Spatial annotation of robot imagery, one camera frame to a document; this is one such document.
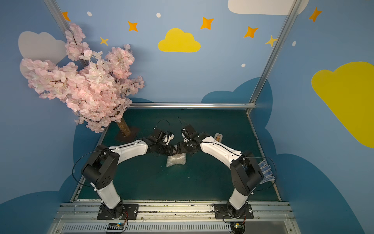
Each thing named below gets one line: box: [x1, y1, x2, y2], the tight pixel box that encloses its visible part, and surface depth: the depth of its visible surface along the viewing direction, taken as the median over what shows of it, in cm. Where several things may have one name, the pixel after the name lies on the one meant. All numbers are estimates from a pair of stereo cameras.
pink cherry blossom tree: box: [20, 22, 145, 137], surface depth 62 cm
